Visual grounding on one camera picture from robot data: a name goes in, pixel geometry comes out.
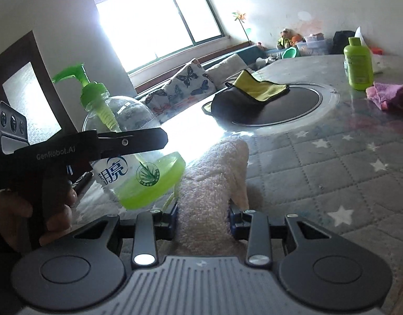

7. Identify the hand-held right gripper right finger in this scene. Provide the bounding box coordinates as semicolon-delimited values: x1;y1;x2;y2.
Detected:
228;200;333;266

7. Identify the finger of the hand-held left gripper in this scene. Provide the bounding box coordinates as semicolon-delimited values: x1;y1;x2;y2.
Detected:
70;170;94;193
96;127;169;159

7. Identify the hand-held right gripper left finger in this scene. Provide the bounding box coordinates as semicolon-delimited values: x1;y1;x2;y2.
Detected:
72;202;179;268

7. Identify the clear green pump bottle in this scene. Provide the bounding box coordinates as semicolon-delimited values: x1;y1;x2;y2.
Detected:
51;62;186;211

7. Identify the pale pink terry towel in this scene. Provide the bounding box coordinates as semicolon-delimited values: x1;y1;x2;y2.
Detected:
175;137;251;260

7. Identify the person's left hand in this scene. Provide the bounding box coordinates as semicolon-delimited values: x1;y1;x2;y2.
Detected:
0;179;78;251

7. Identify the dark door with frosted glass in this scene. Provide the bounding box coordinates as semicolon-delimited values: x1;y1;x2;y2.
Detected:
0;30;62;158

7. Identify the butterfly print cushion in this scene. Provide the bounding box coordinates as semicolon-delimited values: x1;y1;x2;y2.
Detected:
144;58;217;115

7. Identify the quilted star table cover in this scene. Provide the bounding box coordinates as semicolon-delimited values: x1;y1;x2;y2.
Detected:
73;54;403;302

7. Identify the window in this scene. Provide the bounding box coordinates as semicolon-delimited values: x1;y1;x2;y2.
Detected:
86;0;228;74

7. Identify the white cushion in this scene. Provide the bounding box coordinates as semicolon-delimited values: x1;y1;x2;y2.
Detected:
206;53;253;82

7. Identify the yellow and grey microfiber cloth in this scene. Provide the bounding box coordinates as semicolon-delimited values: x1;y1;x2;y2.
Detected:
201;70;290;116

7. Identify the round black induction cooktop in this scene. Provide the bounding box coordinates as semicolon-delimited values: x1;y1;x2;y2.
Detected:
211;83;340;128

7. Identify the teal bench sofa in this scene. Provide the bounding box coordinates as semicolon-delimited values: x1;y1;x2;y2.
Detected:
134;44;281;106

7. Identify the colourful pinwheel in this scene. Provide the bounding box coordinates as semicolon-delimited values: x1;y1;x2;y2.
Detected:
232;11;253;43

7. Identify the brown teddy bear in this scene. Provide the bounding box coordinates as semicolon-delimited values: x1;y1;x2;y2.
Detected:
277;29;292;48

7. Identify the clear plastic storage box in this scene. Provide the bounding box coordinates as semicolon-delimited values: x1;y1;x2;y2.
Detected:
295;34;332;56

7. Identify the green plastic bottle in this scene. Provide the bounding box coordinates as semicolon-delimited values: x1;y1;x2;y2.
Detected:
343;37;374;91

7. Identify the pink and purple cloth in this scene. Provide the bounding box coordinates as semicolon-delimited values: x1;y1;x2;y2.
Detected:
366;82;403;112

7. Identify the black bag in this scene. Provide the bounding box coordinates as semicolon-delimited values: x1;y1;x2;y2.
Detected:
332;30;356;55

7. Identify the white tissue pack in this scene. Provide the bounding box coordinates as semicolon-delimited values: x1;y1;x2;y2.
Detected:
372;54;390;74

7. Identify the white plastic bag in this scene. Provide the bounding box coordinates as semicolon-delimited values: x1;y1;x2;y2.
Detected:
354;26;373;48

